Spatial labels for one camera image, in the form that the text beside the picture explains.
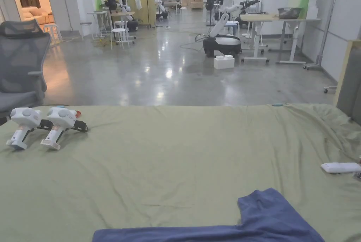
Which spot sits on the bed with pale green sheet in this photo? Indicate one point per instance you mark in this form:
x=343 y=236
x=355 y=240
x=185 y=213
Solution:
x=169 y=151

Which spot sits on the white foam box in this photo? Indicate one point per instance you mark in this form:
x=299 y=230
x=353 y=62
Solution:
x=224 y=62

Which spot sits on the white humanoid robot on wheels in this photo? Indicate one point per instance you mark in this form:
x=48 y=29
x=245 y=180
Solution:
x=225 y=22

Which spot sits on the black and white robot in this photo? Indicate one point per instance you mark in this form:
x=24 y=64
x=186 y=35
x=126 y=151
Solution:
x=161 y=3

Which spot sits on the wooden crate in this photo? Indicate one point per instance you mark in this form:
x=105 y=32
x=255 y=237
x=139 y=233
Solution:
x=195 y=1

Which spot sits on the wooden partition screen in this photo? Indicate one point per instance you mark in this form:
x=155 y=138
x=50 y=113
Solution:
x=148 y=5

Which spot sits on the white robot with black base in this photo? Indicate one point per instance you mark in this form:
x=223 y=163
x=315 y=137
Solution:
x=125 y=7

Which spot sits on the spare white hand-held gripper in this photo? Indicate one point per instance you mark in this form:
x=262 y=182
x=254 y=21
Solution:
x=24 y=123
x=60 y=122

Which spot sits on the wooden desk with grey basin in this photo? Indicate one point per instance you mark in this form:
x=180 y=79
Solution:
x=277 y=27

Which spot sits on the dark blue shirt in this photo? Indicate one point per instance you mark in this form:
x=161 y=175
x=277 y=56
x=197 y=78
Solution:
x=262 y=219

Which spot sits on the white power bank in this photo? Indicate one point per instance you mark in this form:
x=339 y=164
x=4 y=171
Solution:
x=339 y=167

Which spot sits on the grey padded headboard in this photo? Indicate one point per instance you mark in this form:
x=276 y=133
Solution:
x=349 y=84

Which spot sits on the beige sofa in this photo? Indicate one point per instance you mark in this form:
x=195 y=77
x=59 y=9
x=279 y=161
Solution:
x=35 y=14

